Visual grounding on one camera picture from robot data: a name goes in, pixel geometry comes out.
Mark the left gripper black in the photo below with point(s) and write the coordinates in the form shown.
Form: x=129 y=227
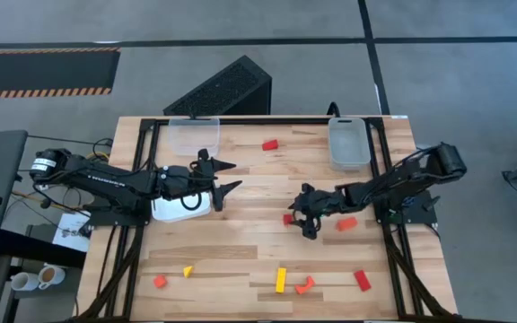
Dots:
x=177 y=181

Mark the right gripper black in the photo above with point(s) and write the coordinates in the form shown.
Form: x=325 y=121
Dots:
x=326 y=203

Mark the small red cube block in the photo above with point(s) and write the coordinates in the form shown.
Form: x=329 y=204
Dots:
x=287 y=219

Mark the orange rectangular block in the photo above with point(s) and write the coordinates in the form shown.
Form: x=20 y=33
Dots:
x=346 y=224

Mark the orange cube block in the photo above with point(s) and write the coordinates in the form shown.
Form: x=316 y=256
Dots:
x=160 y=281

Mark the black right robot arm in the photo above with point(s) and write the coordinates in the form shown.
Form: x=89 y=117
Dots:
x=402 y=177

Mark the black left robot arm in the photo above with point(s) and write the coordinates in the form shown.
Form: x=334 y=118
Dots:
x=106 y=179

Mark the clear plastic bin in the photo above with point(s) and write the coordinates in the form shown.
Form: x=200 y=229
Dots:
x=193 y=137

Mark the short red block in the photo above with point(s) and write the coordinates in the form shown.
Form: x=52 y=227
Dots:
x=270 y=145

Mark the white plastic bin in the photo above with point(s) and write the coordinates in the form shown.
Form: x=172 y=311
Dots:
x=169 y=214

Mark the orange arch block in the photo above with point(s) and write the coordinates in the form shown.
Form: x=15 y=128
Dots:
x=307 y=284

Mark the long yellow rectangular block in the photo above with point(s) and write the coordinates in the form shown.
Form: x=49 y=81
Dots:
x=281 y=280

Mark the clear plastic container right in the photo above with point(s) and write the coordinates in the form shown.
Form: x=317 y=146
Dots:
x=349 y=145

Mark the long red rectangular block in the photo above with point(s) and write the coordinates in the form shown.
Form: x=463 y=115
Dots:
x=362 y=280

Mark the black mesh computer tower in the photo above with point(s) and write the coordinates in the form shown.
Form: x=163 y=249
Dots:
x=222 y=87

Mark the yellow wedge block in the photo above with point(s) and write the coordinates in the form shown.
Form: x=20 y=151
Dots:
x=188 y=271

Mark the white paper sheet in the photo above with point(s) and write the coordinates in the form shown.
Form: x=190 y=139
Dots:
x=72 y=231

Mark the white mug with coffee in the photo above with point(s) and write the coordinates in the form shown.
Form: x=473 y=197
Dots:
x=52 y=276

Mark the black hazard-striped floor mat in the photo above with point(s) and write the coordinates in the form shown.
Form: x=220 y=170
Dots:
x=43 y=72

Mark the empty white mug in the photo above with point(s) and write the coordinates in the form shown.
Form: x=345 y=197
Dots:
x=24 y=281

